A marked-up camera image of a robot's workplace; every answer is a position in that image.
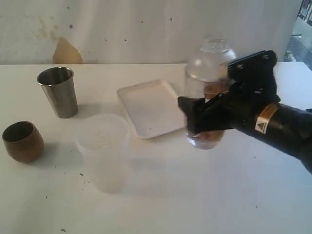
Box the brown wooden cup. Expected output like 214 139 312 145
2 121 44 163

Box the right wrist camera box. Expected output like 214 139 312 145
219 50 277 86

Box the stainless steel cup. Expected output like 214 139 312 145
37 66 78 118

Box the white rectangular tray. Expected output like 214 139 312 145
117 80 184 139

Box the clear graduated shaker cup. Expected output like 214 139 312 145
178 75 229 150

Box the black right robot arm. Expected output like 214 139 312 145
178 76 312 172

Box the clear plastic shaker lid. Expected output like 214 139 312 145
185 39 236 82

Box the frosted plastic deli container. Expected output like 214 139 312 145
75 113 130 193

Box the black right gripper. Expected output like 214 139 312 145
178 82 280 130

